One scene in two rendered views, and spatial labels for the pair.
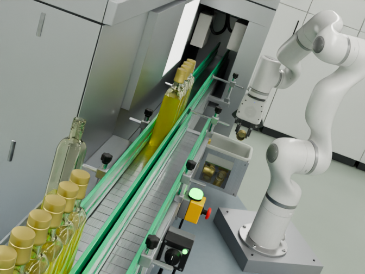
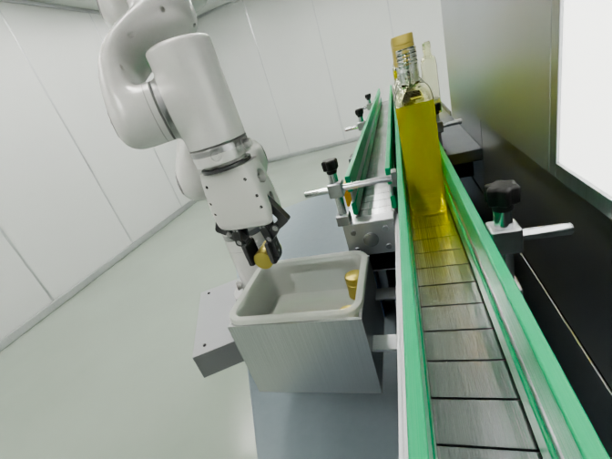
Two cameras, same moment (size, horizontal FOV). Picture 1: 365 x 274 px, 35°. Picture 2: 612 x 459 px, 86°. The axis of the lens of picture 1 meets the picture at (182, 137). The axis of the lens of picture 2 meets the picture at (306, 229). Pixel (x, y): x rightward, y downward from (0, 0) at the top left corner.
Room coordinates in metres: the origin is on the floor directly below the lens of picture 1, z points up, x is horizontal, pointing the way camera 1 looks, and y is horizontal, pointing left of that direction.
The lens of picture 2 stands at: (2.66, -0.01, 1.31)
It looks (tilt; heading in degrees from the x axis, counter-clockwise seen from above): 23 degrees down; 196
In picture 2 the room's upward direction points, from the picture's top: 18 degrees counter-clockwise
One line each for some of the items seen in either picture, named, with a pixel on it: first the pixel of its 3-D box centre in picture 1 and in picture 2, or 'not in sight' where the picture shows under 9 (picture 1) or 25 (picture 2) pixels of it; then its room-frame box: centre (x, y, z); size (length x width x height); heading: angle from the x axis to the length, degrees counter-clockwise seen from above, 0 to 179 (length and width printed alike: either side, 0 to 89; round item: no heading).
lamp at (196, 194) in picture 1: (196, 193); not in sight; (1.67, -0.10, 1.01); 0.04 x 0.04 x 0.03
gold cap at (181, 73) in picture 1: (180, 75); not in sight; (1.86, 0.07, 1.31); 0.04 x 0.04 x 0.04
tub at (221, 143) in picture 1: (222, 153); (307, 301); (2.21, -0.18, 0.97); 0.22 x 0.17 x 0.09; 85
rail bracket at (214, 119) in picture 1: (208, 119); (350, 189); (2.10, -0.07, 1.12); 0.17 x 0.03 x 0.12; 85
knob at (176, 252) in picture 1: (171, 258); not in sight; (1.33, -0.08, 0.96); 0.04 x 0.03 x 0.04; 85
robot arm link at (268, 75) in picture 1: (266, 74); (195, 95); (2.22, -0.23, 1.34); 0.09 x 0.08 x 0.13; 116
